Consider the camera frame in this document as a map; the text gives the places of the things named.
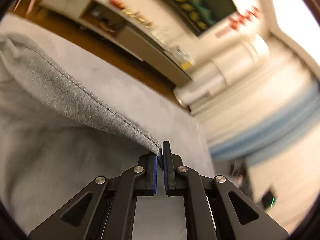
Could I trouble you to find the grey sweatpants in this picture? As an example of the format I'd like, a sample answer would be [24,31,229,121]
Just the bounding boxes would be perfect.
[1,34,162,233]

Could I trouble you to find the grey bed sheet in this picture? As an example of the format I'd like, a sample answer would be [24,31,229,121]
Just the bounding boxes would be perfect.
[1,14,215,177]

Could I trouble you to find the light blue curtain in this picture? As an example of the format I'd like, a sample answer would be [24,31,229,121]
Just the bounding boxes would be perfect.
[209,80,319,165]

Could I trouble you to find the white cream curtain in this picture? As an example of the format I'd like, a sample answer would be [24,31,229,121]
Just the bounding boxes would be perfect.
[174,35,269,107]

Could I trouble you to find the long low TV cabinet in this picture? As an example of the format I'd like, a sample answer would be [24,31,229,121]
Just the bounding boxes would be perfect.
[41,0,191,87]

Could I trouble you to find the red wall ornament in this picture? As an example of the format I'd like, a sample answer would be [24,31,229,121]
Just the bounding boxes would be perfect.
[215,6,262,38]

